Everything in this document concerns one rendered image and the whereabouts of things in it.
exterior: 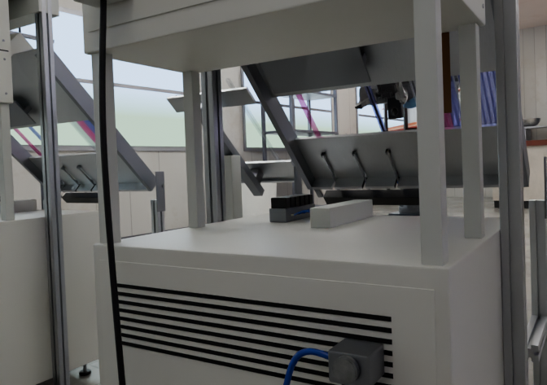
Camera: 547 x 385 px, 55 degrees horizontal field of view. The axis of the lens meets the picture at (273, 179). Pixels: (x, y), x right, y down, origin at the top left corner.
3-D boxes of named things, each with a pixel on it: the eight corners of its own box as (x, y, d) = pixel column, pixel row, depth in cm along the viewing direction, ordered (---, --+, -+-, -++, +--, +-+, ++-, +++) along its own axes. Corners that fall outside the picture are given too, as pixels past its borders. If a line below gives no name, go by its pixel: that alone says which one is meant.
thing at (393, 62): (268, 105, 159) (273, 94, 162) (503, 79, 124) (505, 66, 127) (217, 10, 139) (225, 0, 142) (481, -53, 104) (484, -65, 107)
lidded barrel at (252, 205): (248, 229, 648) (246, 171, 646) (290, 231, 612) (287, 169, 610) (216, 235, 600) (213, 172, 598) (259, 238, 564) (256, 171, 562)
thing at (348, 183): (312, 190, 183) (318, 174, 187) (521, 187, 148) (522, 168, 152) (311, 187, 182) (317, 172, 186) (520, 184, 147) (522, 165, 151)
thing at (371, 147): (313, 181, 184) (316, 175, 185) (521, 177, 149) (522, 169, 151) (293, 142, 172) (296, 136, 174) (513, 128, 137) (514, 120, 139)
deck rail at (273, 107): (308, 190, 184) (312, 177, 188) (312, 189, 183) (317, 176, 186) (211, 12, 140) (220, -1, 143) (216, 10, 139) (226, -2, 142)
